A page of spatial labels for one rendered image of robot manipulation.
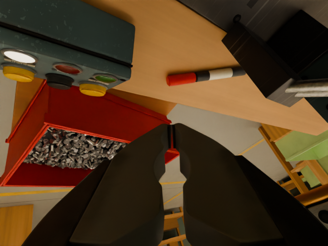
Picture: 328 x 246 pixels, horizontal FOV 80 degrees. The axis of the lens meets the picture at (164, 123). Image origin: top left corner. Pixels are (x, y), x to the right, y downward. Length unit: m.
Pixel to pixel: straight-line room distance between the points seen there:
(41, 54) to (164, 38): 0.14
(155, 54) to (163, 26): 0.04
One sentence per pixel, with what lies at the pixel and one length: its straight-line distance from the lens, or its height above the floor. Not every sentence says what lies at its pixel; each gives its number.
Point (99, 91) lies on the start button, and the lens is 0.24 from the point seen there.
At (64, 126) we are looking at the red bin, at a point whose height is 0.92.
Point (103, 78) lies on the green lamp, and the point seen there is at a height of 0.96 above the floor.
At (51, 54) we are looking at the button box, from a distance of 0.19.
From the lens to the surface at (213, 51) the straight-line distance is 0.30.
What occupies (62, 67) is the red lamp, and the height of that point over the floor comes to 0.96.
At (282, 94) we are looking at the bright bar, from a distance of 0.25.
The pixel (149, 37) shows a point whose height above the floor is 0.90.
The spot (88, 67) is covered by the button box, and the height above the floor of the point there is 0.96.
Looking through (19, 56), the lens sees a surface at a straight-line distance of 0.19.
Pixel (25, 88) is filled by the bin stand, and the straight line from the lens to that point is 0.44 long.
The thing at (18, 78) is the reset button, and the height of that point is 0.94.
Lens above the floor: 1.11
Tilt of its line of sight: 33 degrees down
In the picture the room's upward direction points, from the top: 160 degrees clockwise
